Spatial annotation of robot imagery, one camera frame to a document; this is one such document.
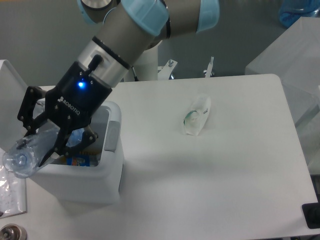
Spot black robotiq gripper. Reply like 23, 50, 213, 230
17, 60, 112, 167

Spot clear blue plastic bottle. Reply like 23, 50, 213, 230
2, 127, 67, 179

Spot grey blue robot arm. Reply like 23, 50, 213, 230
17, 0, 220, 167

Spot white trash can open lid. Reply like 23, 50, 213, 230
0, 59, 124, 204

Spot blue orange snack wrapper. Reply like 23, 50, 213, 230
66, 151, 101, 167

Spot clear plastic sheet tray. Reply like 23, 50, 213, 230
0, 149, 27, 219

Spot round metal knob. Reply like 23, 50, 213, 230
0, 223, 28, 240

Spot blue water jug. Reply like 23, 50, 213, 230
278, 0, 320, 28

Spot black device at edge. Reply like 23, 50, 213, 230
302, 202, 320, 229

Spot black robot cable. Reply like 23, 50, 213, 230
130, 65, 140, 82

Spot white pedestal base frame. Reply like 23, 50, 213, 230
157, 56, 216, 81

